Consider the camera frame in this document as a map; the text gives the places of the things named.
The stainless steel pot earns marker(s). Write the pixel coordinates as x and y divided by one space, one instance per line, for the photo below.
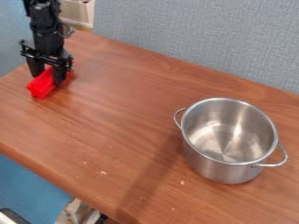
228 138

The wooden table leg frame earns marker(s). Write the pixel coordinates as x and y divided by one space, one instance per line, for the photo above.
77 213

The red rectangular block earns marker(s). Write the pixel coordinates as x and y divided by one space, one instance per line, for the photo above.
41 85

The black and white object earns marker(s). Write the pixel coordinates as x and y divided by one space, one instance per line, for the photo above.
9 217

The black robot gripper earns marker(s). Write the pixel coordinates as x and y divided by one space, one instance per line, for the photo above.
45 49

